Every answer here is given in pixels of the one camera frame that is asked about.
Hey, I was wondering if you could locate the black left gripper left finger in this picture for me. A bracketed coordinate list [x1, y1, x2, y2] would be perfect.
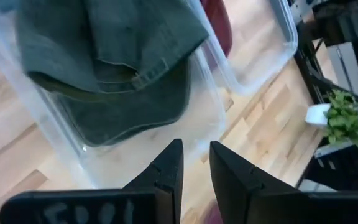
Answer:
[0, 139, 185, 224]

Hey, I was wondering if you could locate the dark green baseball cap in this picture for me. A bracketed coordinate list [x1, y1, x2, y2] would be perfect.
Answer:
[56, 57, 193, 147]
[16, 0, 210, 94]

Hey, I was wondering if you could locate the green plant in white pot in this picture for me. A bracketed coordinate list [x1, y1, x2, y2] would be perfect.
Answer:
[305, 89, 358, 149]

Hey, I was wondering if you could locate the grey monitor back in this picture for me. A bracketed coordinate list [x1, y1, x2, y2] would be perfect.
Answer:
[326, 42, 358, 98]

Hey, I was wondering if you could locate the black aluminium table frame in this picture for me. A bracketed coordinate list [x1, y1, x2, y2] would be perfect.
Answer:
[293, 27, 358, 191]

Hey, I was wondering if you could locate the maroon baseball cap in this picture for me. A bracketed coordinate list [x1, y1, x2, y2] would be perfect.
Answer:
[201, 0, 232, 57]
[202, 202, 225, 224]

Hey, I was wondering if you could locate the clear plastic bin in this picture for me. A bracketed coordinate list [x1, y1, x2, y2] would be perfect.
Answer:
[186, 0, 300, 96]
[0, 0, 229, 190]

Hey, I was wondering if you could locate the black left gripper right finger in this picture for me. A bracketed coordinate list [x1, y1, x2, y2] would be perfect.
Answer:
[209, 141, 358, 224]

